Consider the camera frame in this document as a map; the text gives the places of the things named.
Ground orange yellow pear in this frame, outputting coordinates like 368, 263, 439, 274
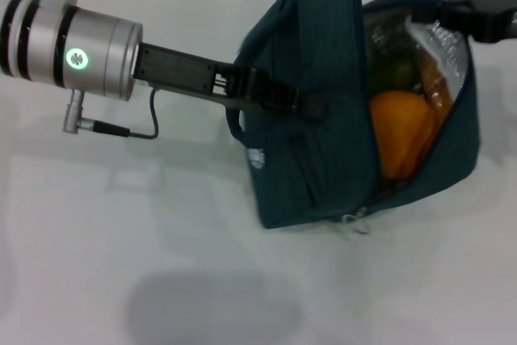
369, 91, 440, 183

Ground teal fabric lunch bag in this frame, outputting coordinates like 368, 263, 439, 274
225, 0, 484, 242

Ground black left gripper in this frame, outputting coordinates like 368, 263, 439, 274
134, 41, 302, 112

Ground left wrist cable with connector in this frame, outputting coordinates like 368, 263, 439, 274
61, 88, 159, 140

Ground green cucumber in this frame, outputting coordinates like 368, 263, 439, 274
368, 56, 421, 96

